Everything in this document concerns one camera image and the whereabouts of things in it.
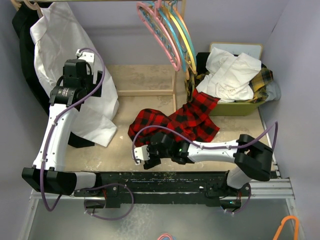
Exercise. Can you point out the red black plaid shirt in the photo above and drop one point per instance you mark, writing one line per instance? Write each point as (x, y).
(191, 121)

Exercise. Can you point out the white shirt in basket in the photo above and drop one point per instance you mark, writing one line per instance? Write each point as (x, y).
(229, 76)

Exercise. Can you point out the yellow plastic hanger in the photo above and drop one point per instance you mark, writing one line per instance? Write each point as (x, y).
(172, 31)

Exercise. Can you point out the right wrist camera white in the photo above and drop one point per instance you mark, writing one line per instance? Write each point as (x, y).
(141, 154)

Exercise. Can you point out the orange plastic hanger on rack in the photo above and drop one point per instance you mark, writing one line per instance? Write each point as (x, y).
(188, 51)

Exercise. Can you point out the teal plastic hanger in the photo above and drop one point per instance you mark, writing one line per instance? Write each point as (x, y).
(184, 67)

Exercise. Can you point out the wooden clothes rack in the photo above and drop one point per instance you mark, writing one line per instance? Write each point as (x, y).
(121, 93)

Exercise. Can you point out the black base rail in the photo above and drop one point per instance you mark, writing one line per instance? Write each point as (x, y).
(166, 187)

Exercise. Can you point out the green laundry basket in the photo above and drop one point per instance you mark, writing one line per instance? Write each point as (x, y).
(222, 108)

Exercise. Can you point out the yellow plaid shirt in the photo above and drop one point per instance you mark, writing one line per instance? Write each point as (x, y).
(259, 85)

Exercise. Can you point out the grey blue garment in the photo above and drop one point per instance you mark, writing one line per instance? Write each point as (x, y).
(273, 92)

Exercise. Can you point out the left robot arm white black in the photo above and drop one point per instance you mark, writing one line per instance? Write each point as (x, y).
(47, 173)

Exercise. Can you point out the orange hanger on floor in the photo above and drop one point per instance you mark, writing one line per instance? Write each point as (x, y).
(285, 222)

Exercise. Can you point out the aluminium rail frame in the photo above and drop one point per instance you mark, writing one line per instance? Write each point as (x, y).
(275, 188)

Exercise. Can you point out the pink blue hangers bottom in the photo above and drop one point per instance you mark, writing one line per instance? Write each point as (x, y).
(166, 236)

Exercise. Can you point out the pink plastic hanger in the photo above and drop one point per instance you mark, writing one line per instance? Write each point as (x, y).
(160, 37)

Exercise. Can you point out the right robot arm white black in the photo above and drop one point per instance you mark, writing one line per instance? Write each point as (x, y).
(252, 158)

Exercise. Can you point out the black hanging garment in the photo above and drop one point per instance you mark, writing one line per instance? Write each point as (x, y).
(22, 22)

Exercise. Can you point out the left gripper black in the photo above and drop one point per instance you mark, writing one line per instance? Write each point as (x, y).
(90, 77)

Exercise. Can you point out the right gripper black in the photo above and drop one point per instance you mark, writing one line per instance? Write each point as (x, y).
(153, 161)

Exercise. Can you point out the white hanging shirt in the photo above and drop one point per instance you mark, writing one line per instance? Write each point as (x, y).
(57, 36)

